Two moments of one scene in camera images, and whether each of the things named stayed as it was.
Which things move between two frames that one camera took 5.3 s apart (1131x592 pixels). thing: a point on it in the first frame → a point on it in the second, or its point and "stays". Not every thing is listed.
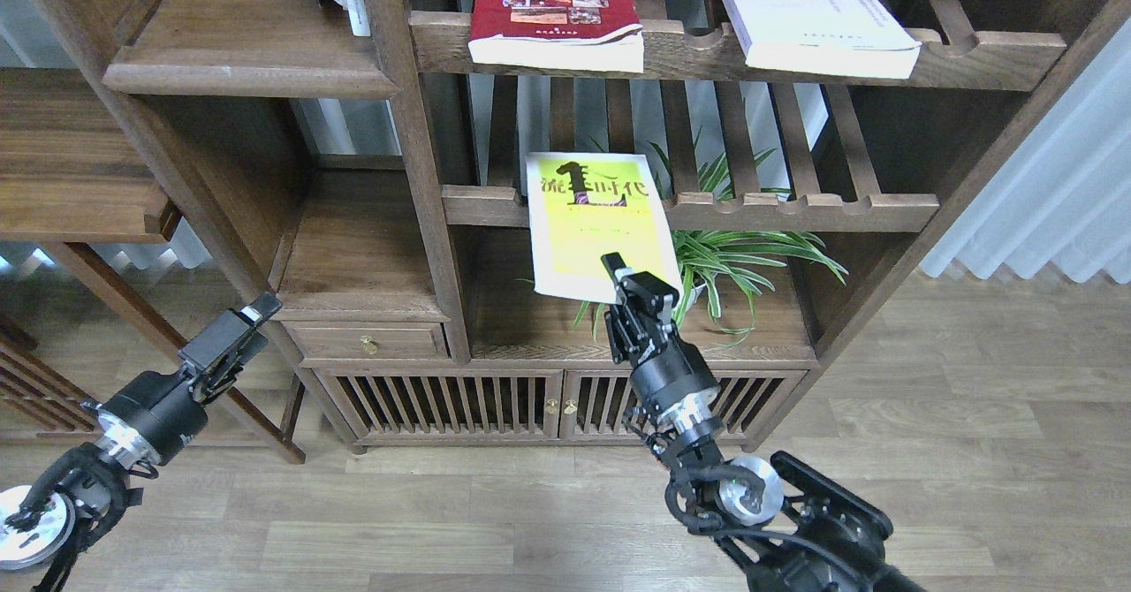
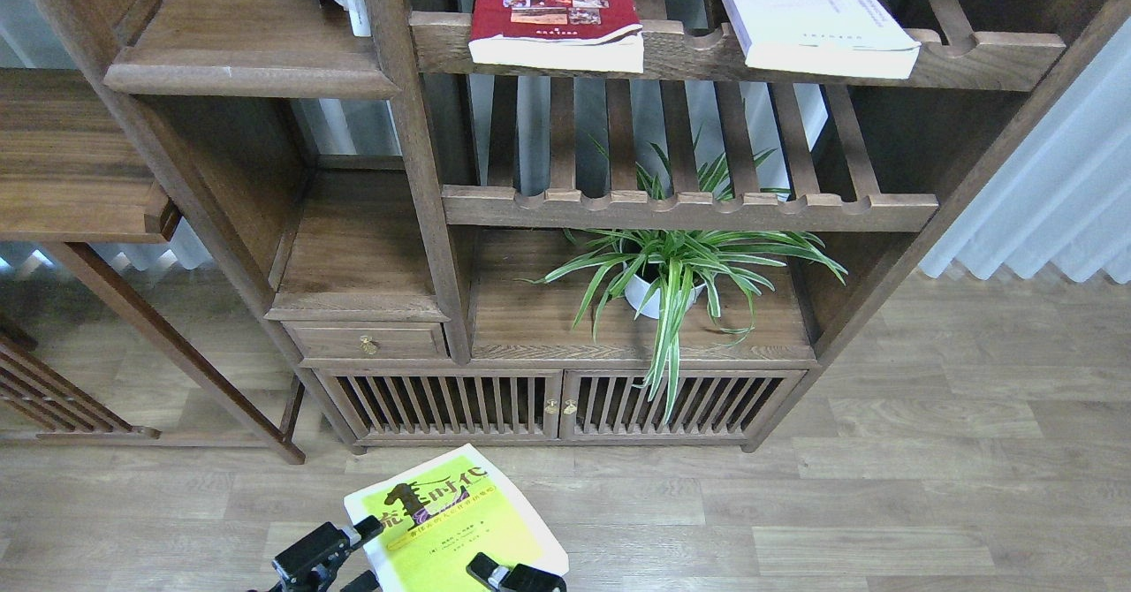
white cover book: x=815 y=18 stays
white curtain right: x=1063 y=201 stays
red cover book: x=562 y=12 stays
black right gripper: x=668 y=374 → x=521 y=578
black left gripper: x=165 y=411 → x=309 y=565
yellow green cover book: x=583 y=207 → x=437 y=515
